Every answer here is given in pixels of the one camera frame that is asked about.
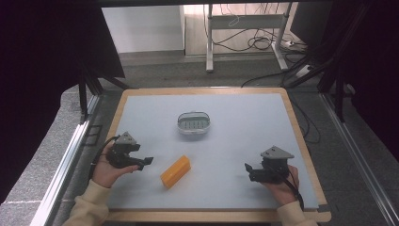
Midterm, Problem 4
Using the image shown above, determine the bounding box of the pale blue table mat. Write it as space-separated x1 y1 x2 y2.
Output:
107 92 320 211

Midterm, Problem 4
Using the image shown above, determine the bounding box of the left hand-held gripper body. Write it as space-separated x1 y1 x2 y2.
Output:
107 131 141 169

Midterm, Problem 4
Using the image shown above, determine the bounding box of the tangle of black floor cables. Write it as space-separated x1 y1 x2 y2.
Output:
203 3 310 53

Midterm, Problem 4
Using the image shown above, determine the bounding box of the black curtain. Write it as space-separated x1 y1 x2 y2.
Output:
290 0 399 163
0 0 126 205

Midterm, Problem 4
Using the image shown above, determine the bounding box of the white cabinet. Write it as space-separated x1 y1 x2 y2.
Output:
101 5 186 55

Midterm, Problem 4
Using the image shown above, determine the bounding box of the aluminium rail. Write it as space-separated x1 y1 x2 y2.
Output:
319 92 399 226
29 93 102 226

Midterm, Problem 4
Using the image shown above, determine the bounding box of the orange soap block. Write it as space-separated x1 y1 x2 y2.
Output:
160 154 192 190

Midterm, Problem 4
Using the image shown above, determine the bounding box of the person's right hand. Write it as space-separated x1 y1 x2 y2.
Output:
264 165 300 207

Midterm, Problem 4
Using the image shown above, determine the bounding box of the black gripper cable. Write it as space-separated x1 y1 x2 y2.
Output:
88 135 121 181
276 166 305 211

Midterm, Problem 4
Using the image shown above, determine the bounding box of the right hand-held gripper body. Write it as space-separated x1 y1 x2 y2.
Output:
260 145 295 186

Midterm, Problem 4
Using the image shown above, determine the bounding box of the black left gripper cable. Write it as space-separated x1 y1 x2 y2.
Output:
88 135 121 181

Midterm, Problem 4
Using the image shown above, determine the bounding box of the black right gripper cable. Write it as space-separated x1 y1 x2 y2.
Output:
276 166 305 211

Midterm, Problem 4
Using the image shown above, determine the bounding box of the person's left hand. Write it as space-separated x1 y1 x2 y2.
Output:
91 150 140 189

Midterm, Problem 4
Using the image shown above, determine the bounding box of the white power strip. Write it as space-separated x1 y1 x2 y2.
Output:
295 64 314 79

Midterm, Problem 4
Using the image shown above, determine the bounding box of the black metal stand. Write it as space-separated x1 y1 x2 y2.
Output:
283 3 371 123
76 59 131 125

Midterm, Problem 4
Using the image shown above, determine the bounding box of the wooden table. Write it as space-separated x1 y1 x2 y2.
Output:
104 87 332 224

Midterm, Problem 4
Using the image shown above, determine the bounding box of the white metal desk frame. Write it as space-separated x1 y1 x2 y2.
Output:
205 3 295 73

